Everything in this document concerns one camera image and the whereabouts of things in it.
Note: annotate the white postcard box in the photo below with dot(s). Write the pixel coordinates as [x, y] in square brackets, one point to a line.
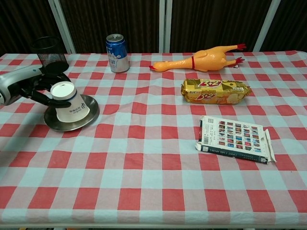
[236, 139]

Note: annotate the golden biscuit packet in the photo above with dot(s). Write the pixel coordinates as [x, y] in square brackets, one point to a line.
[213, 92]

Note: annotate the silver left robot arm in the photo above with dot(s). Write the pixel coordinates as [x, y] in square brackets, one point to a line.
[14, 81]

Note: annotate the white partition frame post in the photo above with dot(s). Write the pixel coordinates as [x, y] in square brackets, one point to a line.
[266, 24]
[63, 24]
[165, 25]

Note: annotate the red and white checkered tablecloth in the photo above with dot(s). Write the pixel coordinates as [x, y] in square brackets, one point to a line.
[153, 148]

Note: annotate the black mesh pen holder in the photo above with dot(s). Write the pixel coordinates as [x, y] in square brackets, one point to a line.
[49, 54]

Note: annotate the yellow rubber chicken toy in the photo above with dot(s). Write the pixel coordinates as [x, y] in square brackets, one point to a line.
[204, 58]

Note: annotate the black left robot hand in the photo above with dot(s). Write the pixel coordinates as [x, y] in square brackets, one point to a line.
[38, 83]

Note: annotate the white paper cup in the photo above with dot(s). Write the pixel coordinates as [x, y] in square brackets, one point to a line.
[68, 101]

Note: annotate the silver metal plate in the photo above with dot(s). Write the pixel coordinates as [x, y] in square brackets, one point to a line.
[90, 112]

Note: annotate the blue and white drink can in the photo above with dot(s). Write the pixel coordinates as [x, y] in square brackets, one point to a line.
[117, 54]

